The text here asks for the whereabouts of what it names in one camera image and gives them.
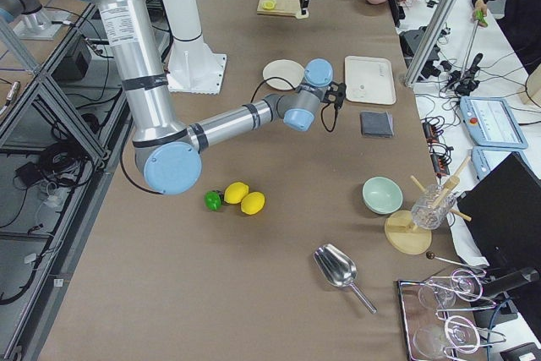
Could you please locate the round white plate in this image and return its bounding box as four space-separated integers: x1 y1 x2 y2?
262 59 304 90

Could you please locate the rectangular white tray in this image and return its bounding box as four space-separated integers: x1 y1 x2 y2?
344 56 396 106

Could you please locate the yellow lemon slice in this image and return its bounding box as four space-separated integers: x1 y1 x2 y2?
260 0 276 11

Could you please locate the folded grey cloth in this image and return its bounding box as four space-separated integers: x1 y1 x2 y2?
359 111 394 138

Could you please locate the mint green bowl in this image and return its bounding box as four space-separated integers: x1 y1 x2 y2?
362 177 403 215

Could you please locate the yellow lemon front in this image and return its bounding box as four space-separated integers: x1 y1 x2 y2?
240 191 265 216

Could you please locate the yellow lemon back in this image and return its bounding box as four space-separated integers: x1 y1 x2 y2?
224 181 249 205

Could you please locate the clear glass cup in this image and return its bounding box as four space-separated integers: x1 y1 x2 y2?
411 184 456 230

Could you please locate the blue teach pendant upper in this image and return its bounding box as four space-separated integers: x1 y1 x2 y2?
459 96 528 150

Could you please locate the blue teach pendant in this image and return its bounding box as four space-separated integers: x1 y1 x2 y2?
459 96 528 150
471 146 513 181

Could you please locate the wooden cup rack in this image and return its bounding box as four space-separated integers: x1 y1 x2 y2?
385 156 472 254

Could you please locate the green toy pepper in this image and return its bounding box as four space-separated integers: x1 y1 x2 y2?
204 190 223 211

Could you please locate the blue teach pendant lower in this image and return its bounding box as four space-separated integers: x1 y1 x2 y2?
471 146 513 181

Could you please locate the metal grabber stick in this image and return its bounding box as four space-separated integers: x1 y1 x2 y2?
458 5 489 87

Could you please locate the metal scoop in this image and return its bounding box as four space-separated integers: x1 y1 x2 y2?
314 243 377 315

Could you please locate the person in black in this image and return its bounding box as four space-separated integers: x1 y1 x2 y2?
471 0 540 73

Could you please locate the black monitor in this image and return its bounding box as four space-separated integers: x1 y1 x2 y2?
458 152 540 271

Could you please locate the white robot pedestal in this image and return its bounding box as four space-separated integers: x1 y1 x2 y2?
162 0 227 95

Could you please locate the aluminium frame post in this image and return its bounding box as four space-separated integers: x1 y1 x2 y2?
404 0 456 88

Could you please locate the metal wire glass rack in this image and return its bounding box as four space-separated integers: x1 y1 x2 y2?
396 267 506 360

